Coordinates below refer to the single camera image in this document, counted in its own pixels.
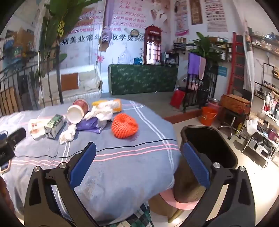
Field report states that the potted green plant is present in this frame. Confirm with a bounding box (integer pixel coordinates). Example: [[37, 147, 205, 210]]
[[189, 32, 221, 64]]

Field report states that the white wire shelf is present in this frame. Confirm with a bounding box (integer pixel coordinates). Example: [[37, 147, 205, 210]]
[[241, 92, 279, 168]]

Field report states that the brown wooden box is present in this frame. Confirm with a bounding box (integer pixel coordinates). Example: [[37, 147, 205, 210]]
[[220, 94, 251, 114]]

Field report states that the purple towel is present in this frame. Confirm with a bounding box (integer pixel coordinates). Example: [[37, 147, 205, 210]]
[[188, 53, 202, 75]]

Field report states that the white wicker swing sofa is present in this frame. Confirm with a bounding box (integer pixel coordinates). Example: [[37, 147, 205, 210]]
[[39, 64, 103, 105]]

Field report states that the green checked cloth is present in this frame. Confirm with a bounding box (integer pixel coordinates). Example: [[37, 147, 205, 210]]
[[116, 203, 153, 227]]

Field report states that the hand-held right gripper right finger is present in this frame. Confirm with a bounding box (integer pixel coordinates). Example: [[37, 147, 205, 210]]
[[181, 142, 256, 227]]

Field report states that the thin black cable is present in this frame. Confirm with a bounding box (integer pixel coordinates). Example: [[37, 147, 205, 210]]
[[13, 138, 177, 159]]

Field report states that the brown wall poster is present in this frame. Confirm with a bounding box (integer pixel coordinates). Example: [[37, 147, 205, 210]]
[[189, 0, 203, 25]]

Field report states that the small rack with bottles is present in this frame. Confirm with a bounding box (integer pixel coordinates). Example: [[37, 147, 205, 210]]
[[173, 37, 188, 55]]

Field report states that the orange cushion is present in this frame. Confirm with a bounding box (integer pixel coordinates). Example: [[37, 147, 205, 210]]
[[60, 73, 79, 92]]

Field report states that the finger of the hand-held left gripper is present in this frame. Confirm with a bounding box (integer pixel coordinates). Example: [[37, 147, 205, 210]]
[[7, 128, 27, 145]]

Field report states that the pink basin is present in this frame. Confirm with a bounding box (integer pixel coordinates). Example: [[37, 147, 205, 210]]
[[207, 98, 223, 109]]

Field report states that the blue striped bed sheet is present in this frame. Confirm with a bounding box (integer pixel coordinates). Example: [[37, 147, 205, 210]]
[[0, 98, 182, 226]]

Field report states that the white red-printed plastic bag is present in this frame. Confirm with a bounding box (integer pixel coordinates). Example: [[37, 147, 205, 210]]
[[28, 119, 47, 140]]

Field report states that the white chart wall poster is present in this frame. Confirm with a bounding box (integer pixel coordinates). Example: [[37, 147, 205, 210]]
[[203, 0, 228, 33]]

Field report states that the black metal rack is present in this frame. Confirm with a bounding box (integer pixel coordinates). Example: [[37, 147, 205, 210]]
[[182, 63, 219, 113]]

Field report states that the black trash bin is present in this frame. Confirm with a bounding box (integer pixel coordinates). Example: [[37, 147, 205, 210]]
[[174, 125, 238, 203]]

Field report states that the tall leafy plant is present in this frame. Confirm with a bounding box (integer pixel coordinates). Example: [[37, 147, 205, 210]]
[[40, 0, 103, 68]]

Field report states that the pink stool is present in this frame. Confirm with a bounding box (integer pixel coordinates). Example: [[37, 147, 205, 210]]
[[159, 189, 205, 223]]

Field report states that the wall shelf with products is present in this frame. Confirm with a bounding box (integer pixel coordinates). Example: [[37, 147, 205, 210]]
[[248, 27, 279, 96]]

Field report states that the white tissue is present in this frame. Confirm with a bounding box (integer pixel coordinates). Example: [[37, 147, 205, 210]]
[[59, 124, 77, 145]]

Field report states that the chrome swivel stool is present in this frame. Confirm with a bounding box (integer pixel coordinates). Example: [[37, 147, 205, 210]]
[[217, 109, 243, 140]]

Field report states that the pink towel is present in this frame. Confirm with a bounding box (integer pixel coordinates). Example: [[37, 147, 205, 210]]
[[198, 57, 207, 80]]

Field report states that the green patterned counter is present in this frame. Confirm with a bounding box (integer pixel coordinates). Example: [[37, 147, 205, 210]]
[[108, 64, 178, 96]]

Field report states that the white hanging cloth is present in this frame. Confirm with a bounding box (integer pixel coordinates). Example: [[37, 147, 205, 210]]
[[242, 20, 256, 97]]

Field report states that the purple plastic bag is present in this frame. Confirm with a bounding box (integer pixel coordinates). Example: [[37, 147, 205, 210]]
[[76, 117, 109, 134]]

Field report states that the black metal bed frame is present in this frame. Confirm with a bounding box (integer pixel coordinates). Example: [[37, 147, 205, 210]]
[[0, 47, 62, 117]]

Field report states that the pink wall poster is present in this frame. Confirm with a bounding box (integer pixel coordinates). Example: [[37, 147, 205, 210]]
[[174, 0, 189, 36]]

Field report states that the red ladder shelf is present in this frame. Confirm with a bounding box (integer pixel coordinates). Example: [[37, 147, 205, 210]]
[[227, 32, 249, 95]]

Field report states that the orange foam net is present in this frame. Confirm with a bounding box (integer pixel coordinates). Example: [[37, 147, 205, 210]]
[[111, 113, 139, 139]]

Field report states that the small black box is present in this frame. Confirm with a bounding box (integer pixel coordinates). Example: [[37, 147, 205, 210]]
[[163, 52, 179, 66]]

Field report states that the red telephone booth cabinet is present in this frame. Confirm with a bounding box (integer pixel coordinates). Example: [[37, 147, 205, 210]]
[[143, 25, 162, 65]]

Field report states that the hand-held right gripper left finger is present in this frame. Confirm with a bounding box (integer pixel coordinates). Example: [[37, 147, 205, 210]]
[[24, 142, 99, 227]]

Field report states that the green carton box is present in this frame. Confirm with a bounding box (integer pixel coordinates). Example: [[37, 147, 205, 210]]
[[44, 114, 66, 140]]

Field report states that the thin white plastic bag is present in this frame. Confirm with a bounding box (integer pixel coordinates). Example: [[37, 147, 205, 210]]
[[83, 104, 114, 127]]

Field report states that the red paper cup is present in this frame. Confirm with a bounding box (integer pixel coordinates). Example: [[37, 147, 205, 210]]
[[66, 98, 90, 124]]

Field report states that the orange bucket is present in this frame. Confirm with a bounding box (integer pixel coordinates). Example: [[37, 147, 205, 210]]
[[198, 106, 218, 126]]

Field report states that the red bin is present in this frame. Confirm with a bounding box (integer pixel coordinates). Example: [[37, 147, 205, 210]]
[[170, 87, 186, 109]]

